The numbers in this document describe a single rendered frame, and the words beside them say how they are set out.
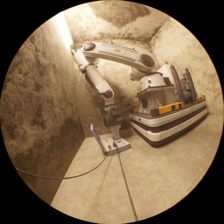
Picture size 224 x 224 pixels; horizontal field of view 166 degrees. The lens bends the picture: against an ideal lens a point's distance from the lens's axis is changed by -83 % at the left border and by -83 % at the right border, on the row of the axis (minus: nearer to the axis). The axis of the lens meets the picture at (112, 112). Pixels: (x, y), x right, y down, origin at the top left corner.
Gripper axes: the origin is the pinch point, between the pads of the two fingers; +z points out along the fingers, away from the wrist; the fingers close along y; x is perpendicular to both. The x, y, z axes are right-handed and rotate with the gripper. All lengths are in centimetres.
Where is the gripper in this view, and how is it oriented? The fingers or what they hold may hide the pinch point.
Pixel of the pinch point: (116, 135)
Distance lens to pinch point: 103.8
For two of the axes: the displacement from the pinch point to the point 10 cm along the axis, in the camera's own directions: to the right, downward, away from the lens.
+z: 2.0, 9.8, 0.3
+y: 9.4, -2.0, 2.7
